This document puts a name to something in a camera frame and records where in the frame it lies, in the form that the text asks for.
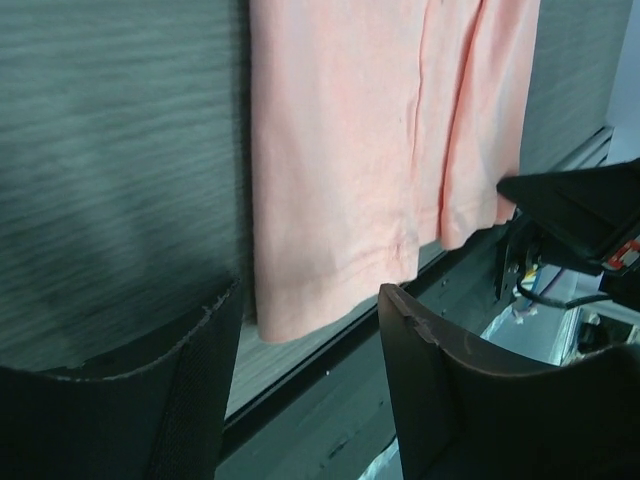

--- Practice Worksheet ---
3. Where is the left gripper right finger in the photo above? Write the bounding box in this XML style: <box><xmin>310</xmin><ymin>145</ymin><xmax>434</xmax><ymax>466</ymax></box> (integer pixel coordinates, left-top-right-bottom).
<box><xmin>378</xmin><ymin>284</ymin><xmax>639</xmax><ymax>479</ymax></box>

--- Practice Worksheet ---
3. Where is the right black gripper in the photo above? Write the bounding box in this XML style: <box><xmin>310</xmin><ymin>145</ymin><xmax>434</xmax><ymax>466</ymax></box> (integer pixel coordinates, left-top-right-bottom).
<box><xmin>497</xmin><ymin>159</ymin><xmax>639</xmax><ymax>313</ymax></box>

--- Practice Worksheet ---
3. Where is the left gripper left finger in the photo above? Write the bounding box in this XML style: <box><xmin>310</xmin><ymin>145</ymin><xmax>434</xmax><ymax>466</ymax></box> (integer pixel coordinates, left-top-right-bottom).
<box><xmin>1</xmin><ymin>282</ymin><xmax>243</xmax><ymax>479</ymax></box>

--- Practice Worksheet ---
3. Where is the salmon pink t-shirt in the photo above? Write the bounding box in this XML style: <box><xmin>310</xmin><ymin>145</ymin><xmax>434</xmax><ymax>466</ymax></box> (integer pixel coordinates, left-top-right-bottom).
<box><xmin>250</xmin><ymin>1</ymin><xmax>540</xmax><ymax>343</ymax></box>

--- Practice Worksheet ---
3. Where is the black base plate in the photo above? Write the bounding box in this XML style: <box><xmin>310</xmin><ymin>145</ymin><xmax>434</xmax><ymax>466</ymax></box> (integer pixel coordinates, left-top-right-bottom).
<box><xmin>215</xmin><ymin>227</ymin><xmax>505</xmax><ymax>479</ymax></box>

